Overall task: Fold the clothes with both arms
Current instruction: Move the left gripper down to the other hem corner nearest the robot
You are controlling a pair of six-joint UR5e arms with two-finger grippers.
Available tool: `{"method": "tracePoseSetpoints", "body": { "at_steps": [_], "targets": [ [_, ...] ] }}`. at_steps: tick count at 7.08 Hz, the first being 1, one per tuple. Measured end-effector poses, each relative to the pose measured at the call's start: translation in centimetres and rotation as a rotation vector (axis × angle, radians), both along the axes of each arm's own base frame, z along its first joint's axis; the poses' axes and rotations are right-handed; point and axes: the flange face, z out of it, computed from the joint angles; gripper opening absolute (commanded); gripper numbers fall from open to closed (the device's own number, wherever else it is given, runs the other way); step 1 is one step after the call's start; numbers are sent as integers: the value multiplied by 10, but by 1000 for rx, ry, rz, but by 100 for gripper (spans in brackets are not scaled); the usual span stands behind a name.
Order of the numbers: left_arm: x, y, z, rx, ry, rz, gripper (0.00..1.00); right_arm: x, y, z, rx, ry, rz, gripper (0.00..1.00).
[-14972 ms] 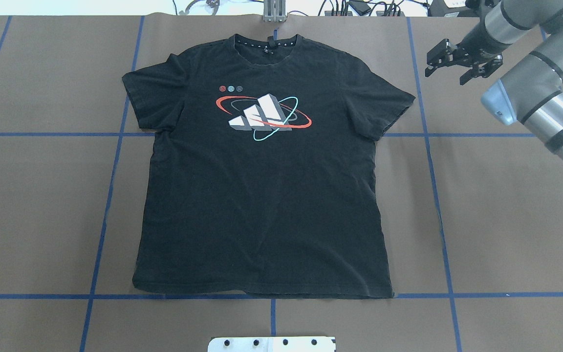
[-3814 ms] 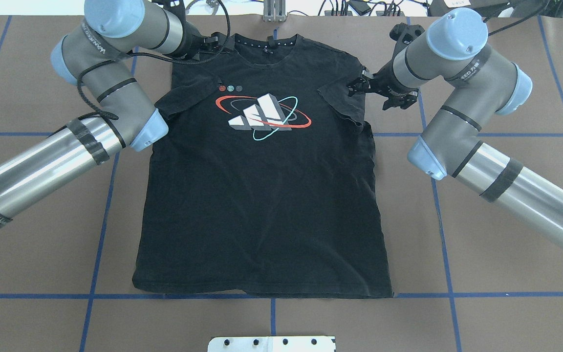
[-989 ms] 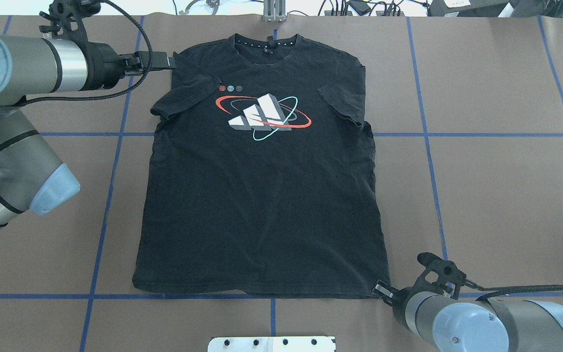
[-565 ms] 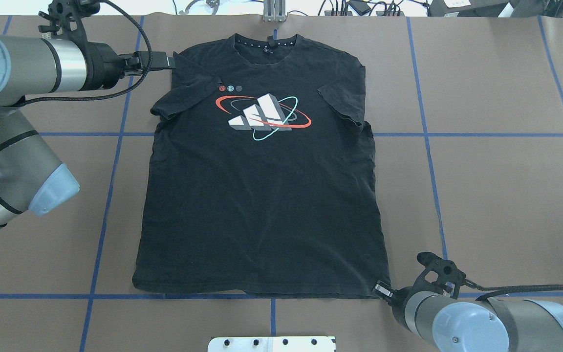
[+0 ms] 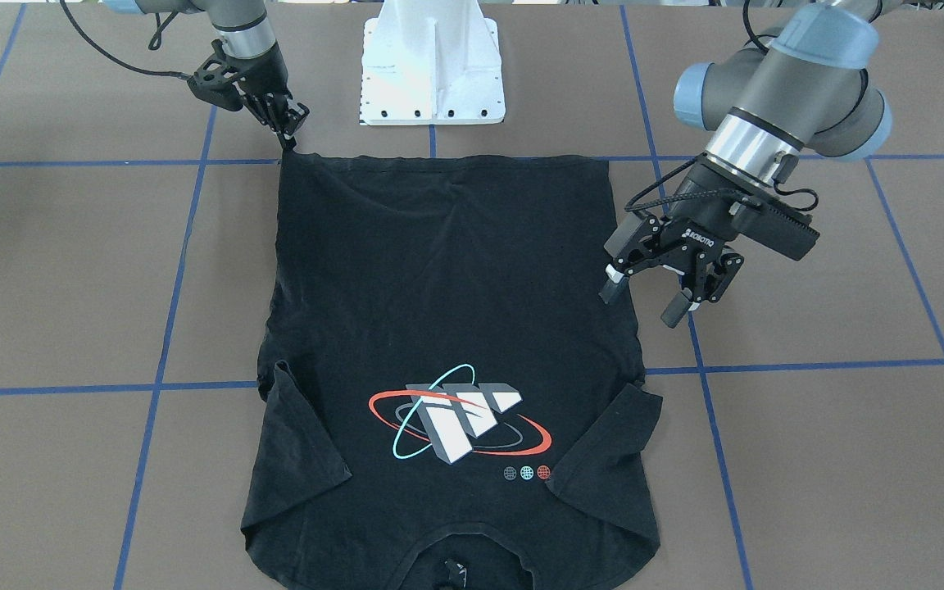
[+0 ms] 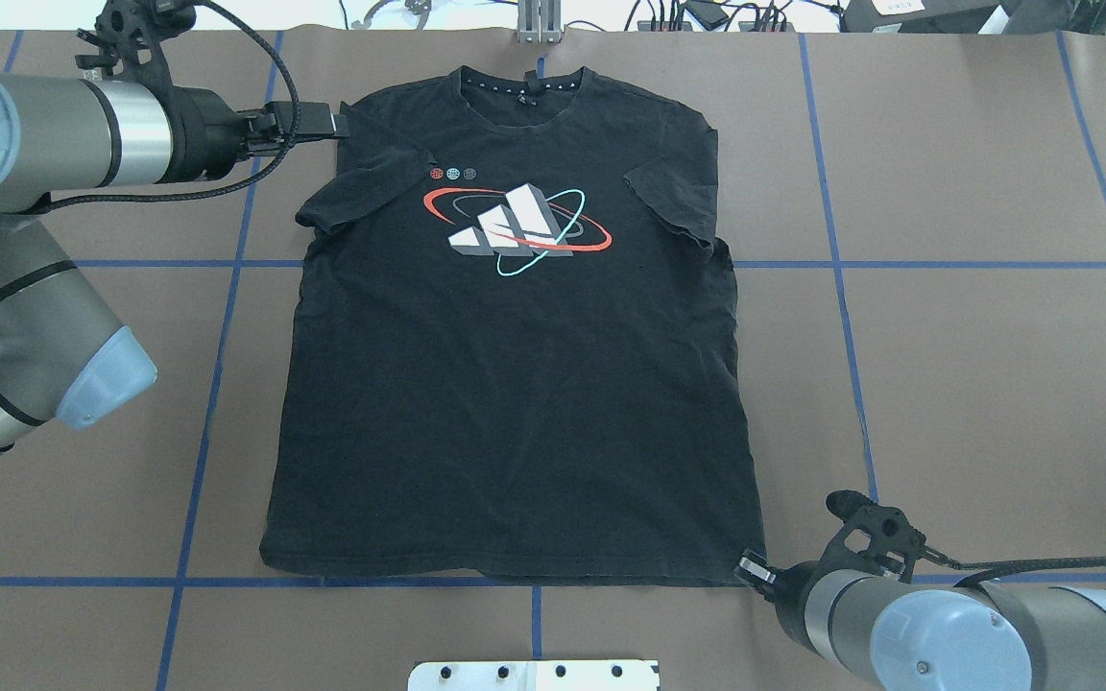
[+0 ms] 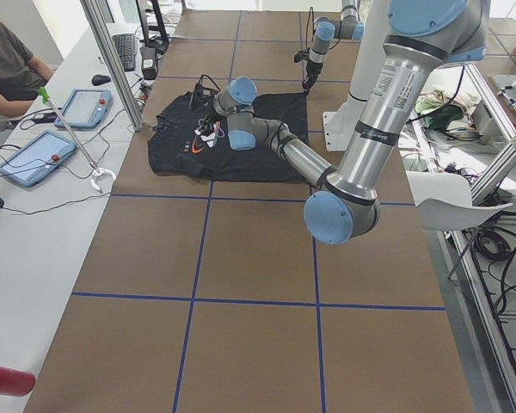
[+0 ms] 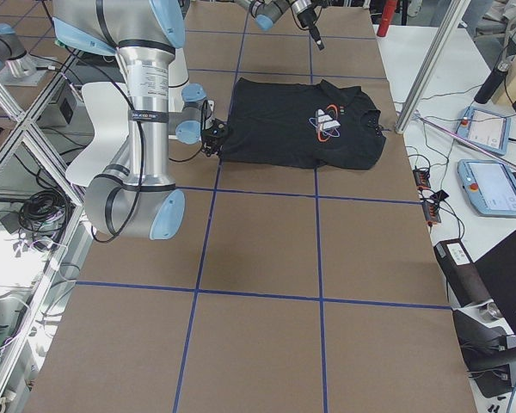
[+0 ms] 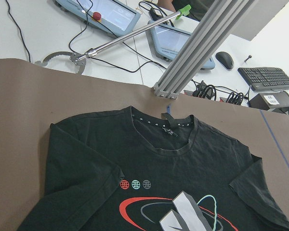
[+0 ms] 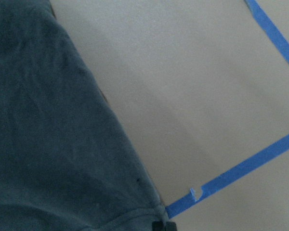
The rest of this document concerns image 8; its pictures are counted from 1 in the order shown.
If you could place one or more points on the black printed t-shirt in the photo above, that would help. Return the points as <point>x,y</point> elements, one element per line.
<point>303,126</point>

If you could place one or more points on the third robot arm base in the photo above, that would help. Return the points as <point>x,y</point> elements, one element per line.
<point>17,66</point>

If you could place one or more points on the red cylinder bottle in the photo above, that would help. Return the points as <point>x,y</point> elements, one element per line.
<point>386,17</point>

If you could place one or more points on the white plastic chair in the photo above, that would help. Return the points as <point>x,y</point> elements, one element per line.
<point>107,110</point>

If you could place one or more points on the orange black power strip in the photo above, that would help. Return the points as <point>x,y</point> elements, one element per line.
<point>429,199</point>

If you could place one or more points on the black water bottle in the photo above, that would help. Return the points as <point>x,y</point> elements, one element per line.
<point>493,81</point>

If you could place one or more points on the far teach pendant tablet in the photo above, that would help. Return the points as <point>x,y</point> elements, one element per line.
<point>485,129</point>

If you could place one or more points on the teach pendant tablet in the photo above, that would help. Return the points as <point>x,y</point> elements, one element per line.
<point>485,129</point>
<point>489,186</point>

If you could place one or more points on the near teach pendant tablet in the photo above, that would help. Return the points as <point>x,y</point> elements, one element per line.
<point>489,186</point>

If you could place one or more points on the black box with label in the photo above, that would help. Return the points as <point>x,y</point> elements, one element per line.
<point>464,285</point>

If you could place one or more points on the aluminium frame post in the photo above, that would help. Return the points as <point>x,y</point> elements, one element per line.
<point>448,25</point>

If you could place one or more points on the aluminium frame rail structure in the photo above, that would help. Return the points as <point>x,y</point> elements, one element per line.
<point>43,235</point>

